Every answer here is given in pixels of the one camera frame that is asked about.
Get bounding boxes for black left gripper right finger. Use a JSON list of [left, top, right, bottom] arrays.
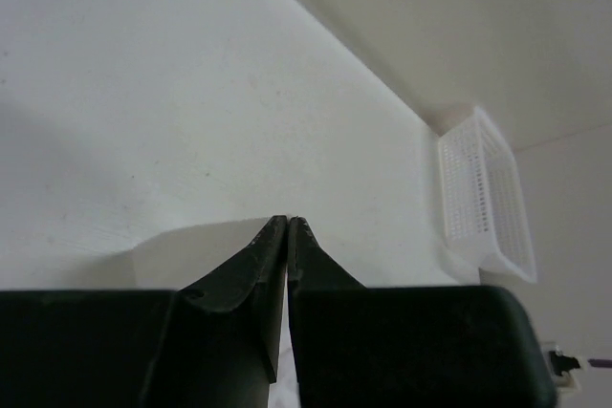
[[287, 217, 557, 407]]

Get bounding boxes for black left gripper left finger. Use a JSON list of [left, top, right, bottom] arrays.
[[1, 216, 288, 407]]

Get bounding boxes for white tank top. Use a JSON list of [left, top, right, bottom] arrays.
[[268, 347, 300, 408]]

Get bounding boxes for white plastic basket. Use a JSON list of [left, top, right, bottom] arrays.
[[438, 107, 537, 284]]

